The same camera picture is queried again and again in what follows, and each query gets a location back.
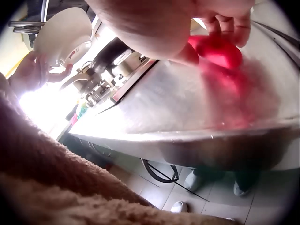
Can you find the person's left hand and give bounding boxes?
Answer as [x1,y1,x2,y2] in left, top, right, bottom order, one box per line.
[10,52,73,90]

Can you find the person's right hand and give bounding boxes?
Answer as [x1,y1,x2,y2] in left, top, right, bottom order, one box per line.
[84,0,255,66]

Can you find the person's right thumb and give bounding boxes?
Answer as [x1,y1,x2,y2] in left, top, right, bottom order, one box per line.
[175,42,200,66]

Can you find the person's right fingers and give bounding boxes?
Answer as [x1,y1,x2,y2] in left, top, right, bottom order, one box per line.
[203,14,252,48]

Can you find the person's left fingers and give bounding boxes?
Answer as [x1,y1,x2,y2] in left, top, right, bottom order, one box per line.
[47,64,73,83]

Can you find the red scrubbing sponge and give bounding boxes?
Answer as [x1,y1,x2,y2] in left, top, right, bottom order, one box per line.
[187,33,243,70]

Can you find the white bowl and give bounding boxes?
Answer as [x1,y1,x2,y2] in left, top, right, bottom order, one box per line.
[33,7,94,67]

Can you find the green cloth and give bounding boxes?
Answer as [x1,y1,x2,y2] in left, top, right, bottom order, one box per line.
[79,105,91,118]

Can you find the stainless steel work table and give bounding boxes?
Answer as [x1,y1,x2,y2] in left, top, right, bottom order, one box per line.
[68,21,300,174]

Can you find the metal faucet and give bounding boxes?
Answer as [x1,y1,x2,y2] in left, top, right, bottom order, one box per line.
[9,0,48,34]

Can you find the person's body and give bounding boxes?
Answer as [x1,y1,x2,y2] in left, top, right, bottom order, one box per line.
[0,172,236,225]

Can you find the black hose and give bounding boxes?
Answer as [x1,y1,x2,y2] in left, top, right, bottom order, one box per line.
[140,159,180,185]

